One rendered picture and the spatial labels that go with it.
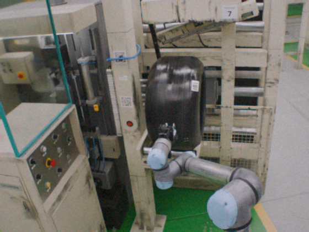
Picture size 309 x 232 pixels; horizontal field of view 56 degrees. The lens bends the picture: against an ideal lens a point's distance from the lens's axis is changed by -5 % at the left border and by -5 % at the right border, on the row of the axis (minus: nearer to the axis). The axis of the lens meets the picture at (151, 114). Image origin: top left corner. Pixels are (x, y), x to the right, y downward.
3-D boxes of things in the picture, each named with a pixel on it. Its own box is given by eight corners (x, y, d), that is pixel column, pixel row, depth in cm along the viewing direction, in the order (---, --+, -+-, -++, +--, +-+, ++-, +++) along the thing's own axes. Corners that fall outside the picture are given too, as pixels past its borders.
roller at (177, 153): (142, 147, 194) (143, 146, 198) (141, 153, 194) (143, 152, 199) (196, 150, 185) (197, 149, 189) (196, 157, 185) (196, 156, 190)
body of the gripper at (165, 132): (175, 124, 145) (170, 135, 134) (176, 140, 148) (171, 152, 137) (160, 123, 147) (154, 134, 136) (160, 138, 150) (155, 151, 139)
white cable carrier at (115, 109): (117, 136, 204) (105, 69, 181) (119, 132, 208) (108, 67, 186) (123, 136, 203) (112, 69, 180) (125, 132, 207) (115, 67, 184)
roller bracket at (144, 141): (137, 161, 194) (136, 148, 190) (152, 128, 228) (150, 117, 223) (142, 161, 193) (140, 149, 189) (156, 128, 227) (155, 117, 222)
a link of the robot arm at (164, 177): (182, 180, 134) (179, 159, 131) (163, 193, 129) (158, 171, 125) (171, 175, 140) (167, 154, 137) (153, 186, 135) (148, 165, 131)
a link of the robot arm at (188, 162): (274, 166, 102) (184, 145, 143) (256, 182, 97) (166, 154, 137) (277, 194, 106) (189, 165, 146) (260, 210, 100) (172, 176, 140)
